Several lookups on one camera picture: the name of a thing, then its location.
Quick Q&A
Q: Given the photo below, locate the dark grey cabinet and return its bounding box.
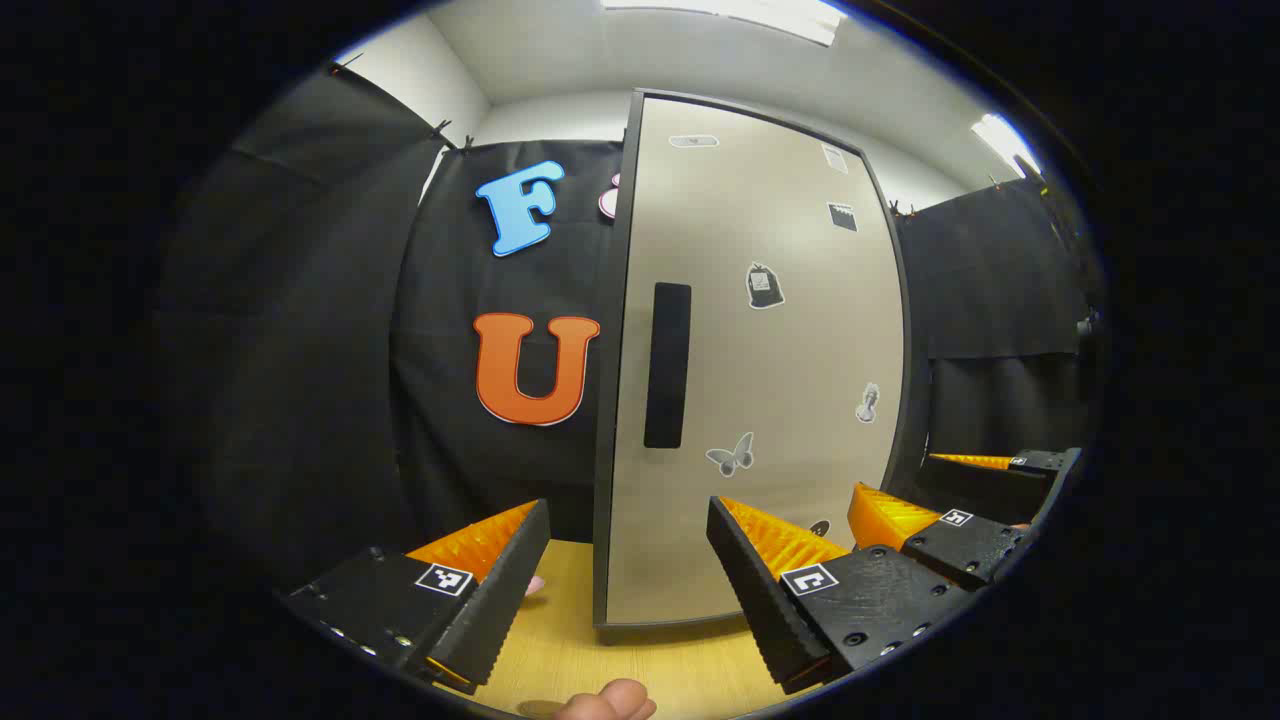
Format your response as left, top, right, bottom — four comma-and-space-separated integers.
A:
592, 88, 931, 631

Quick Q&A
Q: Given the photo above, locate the grey cabinet door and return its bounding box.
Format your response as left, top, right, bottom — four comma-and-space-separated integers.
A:
605, 95, 906, 626

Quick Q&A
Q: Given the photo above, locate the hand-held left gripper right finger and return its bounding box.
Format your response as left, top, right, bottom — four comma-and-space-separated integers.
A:
706, 495, 976, 696

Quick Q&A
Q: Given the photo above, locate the black door handle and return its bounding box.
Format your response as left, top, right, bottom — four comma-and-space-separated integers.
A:
643, 282, 693, 449

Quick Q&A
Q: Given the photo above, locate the ceiling light panel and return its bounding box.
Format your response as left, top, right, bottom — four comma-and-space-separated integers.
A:
970, 113, 1043, 179
600, 0, 849, 48

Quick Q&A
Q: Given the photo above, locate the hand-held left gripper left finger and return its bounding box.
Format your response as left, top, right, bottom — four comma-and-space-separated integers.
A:
283, 498, 552, 696

